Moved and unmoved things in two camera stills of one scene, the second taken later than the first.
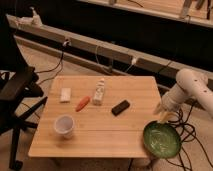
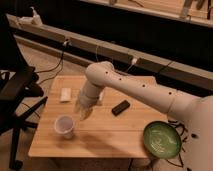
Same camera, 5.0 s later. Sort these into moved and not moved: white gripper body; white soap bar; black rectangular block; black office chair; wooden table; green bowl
Moved: white gripper body
Not moved: wooden table; black office chair; white soap bar; black rectangular block; green bowl
